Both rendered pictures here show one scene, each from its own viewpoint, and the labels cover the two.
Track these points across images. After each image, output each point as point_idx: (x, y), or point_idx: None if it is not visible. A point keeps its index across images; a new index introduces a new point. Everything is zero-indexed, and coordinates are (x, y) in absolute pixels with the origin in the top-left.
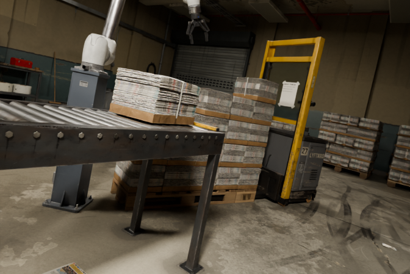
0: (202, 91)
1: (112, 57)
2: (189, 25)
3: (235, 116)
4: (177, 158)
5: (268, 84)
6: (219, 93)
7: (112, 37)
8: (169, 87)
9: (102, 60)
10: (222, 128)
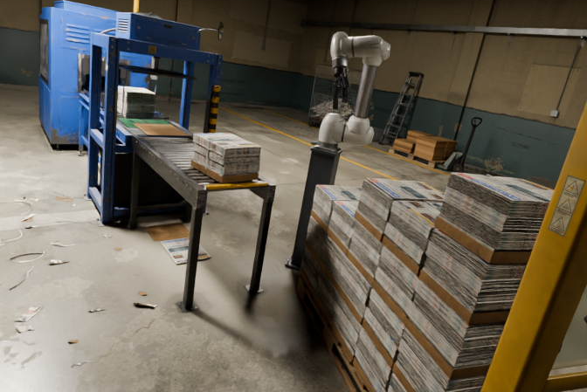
0: None
1: (353, 135)
2: (333, 85)
3: (390, 244)
4: (328, 266)
5: (469, 192)
6: (373, 187)
7: (356, 114)
8: (198, 142)
9: (322, 136)
10: (373, 256)
